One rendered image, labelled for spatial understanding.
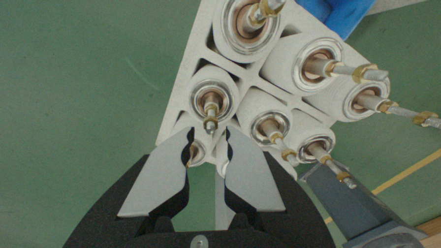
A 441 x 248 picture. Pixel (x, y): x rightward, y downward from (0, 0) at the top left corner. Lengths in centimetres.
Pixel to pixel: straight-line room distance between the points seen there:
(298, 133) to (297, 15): 21
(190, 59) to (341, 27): 37
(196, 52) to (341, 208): 73
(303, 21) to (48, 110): 82
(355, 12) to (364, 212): 61
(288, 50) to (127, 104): 52
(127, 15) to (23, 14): 27
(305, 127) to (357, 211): 47
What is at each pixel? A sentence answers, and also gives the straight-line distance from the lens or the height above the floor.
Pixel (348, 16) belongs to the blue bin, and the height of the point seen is 8.
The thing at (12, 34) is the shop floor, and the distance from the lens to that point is 73.
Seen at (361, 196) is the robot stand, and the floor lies 19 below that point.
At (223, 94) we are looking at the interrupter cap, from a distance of 21.
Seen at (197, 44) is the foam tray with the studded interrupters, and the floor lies 18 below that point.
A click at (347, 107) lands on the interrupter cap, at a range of 32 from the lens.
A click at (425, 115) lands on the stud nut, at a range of 29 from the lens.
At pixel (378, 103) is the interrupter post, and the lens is 31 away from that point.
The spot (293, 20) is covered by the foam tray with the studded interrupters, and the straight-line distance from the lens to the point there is 31.
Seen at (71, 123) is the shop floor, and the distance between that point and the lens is 76.
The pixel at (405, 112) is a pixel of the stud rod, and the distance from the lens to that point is 30.
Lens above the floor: 46
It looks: 61 degrees down
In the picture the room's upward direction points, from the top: 175 degrees clockwise
